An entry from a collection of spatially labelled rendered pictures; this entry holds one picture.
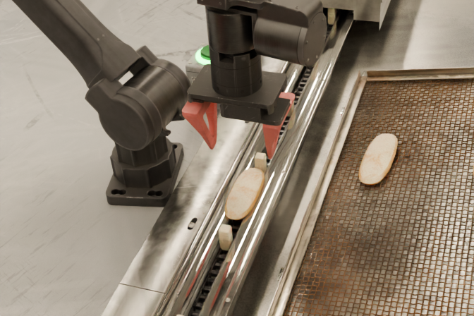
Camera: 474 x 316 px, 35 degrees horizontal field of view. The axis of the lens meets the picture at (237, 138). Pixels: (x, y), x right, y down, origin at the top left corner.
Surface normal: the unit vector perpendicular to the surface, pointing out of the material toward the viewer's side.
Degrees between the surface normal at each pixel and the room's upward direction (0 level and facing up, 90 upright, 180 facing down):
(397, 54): 0
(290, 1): 5
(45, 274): 0
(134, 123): 90
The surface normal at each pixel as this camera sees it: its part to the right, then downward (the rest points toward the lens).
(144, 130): -0.50, 0.55
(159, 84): 0.39, -0.55
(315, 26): 0.87, 0.26
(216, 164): -0.07, -0.79
